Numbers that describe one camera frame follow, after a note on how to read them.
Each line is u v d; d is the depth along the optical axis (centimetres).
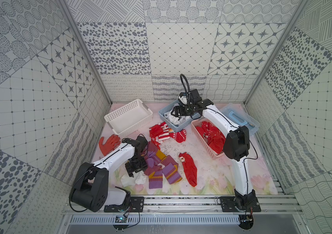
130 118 109
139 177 81
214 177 84
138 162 70
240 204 65
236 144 56
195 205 76
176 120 101
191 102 75
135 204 73
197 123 101
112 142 95
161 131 98
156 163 88
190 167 86
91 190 41
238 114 104
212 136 92
